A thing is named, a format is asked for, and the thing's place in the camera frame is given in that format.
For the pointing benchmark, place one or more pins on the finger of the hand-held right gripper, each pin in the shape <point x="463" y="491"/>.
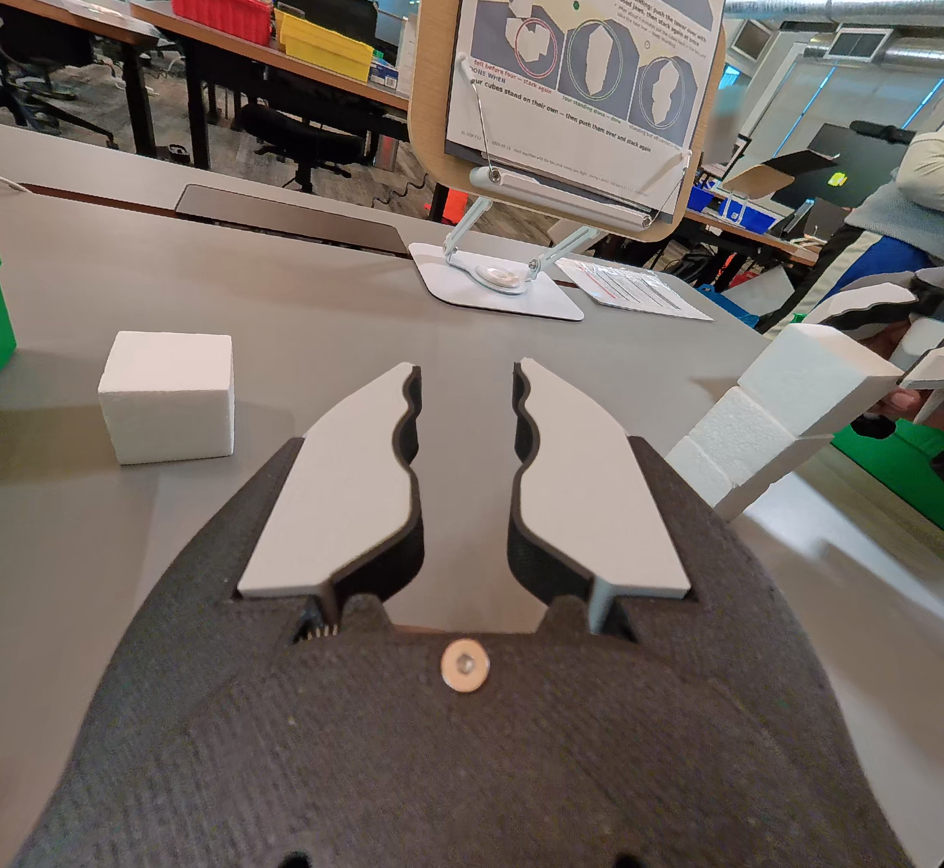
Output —
<point x="863" y="300"/>
<point x="925" y="370"/>

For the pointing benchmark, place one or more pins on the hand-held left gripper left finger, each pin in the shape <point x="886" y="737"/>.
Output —
<point x="346" y="484"/>

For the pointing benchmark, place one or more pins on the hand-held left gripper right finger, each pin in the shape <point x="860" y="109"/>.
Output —
<point x="590" y="492"/>

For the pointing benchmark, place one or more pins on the white foam cube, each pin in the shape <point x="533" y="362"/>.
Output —
<point x="169" y="396"/>
<point x="818" y="374"/>
<point x="752" y="440"/>
<point x="704" y="477"/>

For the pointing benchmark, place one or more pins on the person's right hand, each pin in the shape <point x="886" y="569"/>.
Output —
<point x="903" y="405"/>

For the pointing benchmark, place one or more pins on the black monitor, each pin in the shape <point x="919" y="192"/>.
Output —
<point x="848" y="163"/>

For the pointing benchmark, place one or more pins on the blue plastic bin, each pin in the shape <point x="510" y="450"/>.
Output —
<point x="737" y="211"/>

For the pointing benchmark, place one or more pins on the paper sheet with lines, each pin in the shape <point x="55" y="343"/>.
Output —
<point x="634" y="289"/>

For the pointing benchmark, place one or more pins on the black office chair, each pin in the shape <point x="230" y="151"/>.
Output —
<point x="37" y="71"/>
<point x="302" y="138"/>

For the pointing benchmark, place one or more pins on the small blue box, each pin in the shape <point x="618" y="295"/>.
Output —
<point x="383" y="75"/>

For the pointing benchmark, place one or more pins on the wooden office table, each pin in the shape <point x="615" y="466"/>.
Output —
<point x="81" y="20"/>
<point x="258" y="56"/>

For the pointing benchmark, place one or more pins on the yellow plastic bin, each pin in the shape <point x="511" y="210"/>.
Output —
<point x="324" y="45"/>

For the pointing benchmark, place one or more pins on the wooden document stand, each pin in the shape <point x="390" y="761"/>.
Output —
<point x="435" y="34"/>

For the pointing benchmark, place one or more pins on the red plastic bin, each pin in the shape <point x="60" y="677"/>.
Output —
<point x="217" y="5"/>

